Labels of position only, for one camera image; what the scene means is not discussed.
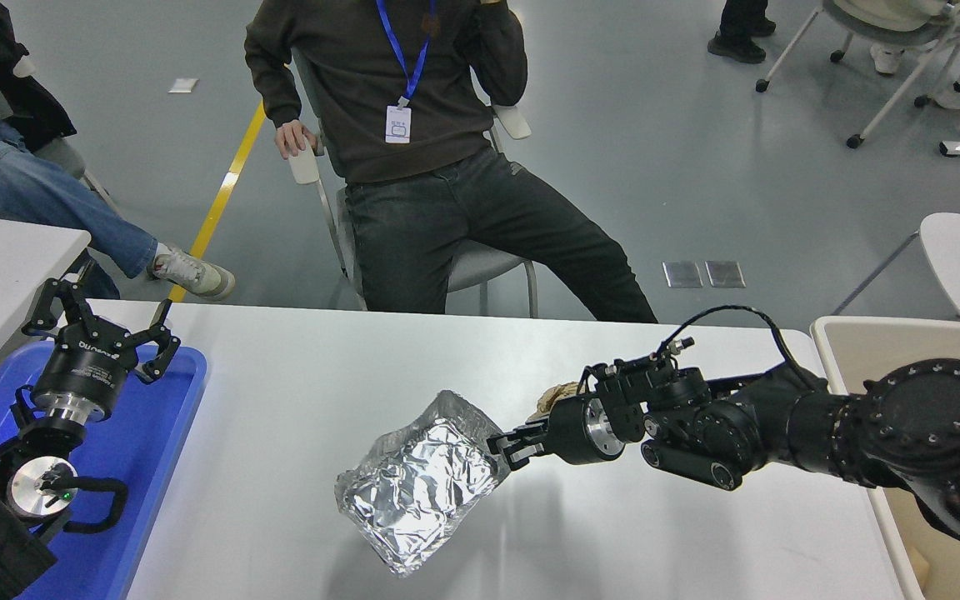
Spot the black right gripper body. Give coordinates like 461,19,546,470
548,397,602,466

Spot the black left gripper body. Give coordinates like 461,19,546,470
32,320,141,411

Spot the tan paper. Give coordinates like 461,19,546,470
527,382,581,422

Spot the foil tray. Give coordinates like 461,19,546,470
334,390,513,578

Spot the lanyard person's right hand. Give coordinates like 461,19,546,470
274,119,320,159

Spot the white side table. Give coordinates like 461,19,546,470
0,212,91,393

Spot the blue plastic tray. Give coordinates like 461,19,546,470
0,342,210,600

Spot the grey wheeled chair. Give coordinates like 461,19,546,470
30,137,123,216

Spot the grey chair with white armrests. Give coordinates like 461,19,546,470
288,50,539,319

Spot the large pale bin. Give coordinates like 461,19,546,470
811,315,960,600

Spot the tan scrap in bin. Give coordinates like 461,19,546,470
905,542,934,593

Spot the person in black shoes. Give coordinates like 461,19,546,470
707,0,785,65

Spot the white framed wheeled chair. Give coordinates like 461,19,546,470
755,0,960,149

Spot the person with lanyard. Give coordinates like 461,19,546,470
244,0,658,324

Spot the blue lanyard with badge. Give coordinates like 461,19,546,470
376,0,438,144

